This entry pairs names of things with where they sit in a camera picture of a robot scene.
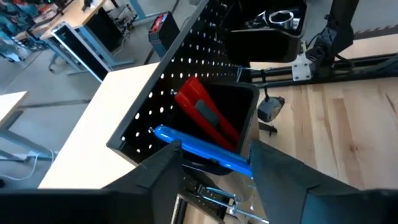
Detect black equipment case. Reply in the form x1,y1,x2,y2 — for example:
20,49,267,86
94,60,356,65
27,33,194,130
147,11,182,58

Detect blue T-handle hex key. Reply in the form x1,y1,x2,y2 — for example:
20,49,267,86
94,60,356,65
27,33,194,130
154,124,254,178

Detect white floor cable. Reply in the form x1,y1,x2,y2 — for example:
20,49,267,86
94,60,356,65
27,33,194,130
0,149,55,182

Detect light wooden desk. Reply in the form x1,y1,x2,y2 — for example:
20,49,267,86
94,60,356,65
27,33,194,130
37,32,398,190

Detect black tape measure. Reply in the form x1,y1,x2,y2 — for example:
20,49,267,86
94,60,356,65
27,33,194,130
257,95,286,123

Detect black pegboard stand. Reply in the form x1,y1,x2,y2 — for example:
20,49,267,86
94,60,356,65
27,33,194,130
106,0,279,224

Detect black pegboard bin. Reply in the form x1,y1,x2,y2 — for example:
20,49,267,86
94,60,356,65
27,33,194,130
172,81,261,177
222,0,308,64

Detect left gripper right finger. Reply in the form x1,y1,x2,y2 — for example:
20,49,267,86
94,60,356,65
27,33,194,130
249,139,398,224

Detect red utility knife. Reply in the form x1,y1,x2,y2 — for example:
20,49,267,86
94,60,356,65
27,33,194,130
174,77,241,152

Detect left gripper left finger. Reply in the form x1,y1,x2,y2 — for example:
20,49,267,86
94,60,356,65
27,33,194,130
0,140,184,224

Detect light desk grey legs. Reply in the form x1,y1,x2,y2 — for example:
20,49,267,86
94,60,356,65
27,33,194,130
0,90,58,163

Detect wooden desk blue legs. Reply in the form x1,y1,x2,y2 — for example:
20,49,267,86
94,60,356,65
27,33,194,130
14,0,147,68

